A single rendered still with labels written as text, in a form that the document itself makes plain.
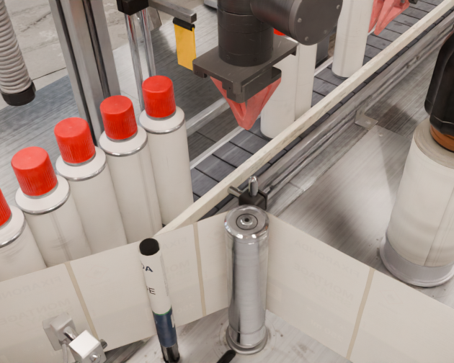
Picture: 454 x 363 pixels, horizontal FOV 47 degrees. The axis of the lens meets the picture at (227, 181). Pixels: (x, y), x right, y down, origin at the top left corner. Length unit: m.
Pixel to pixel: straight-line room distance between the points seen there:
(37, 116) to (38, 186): 0.51
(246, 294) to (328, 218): 0.24
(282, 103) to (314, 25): 0.30
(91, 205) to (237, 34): 0.23
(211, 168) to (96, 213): 0.24
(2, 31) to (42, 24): 2.71
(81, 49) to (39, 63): 2.23
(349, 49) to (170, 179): 0.43
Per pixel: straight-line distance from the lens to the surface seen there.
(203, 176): 0.75
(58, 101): 1.04
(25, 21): 3.33
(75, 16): 0.64
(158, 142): 0.59
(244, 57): 0.54
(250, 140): 0.81
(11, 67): 0.57
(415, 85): 1.06
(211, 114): 0.73
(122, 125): 0.54
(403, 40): 1.02
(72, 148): 0.52
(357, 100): 0.91
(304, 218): 0.69
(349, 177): 0.76
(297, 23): 0.45
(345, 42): 0.92
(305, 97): 0.82
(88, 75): 0.68
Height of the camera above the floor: 1.39
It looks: 44 degrees down
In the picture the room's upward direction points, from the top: 2 degrees counter-clockwise
